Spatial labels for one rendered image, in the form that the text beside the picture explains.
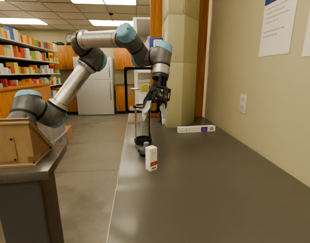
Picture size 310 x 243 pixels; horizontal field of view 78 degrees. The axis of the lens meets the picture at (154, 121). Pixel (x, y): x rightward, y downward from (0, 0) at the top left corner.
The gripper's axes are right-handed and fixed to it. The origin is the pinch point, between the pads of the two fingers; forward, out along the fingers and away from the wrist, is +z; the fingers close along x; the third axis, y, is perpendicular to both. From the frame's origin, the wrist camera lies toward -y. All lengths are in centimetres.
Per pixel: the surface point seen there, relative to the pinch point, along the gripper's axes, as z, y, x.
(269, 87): -25, 14, 53
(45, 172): 28, -16, -39
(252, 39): -55, 4, 51
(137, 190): 27.0, 11.4, -6.9
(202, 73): -60, -62, 66
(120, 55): -267, -517, 62
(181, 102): -23, -43, 37
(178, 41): -61, -31, 23
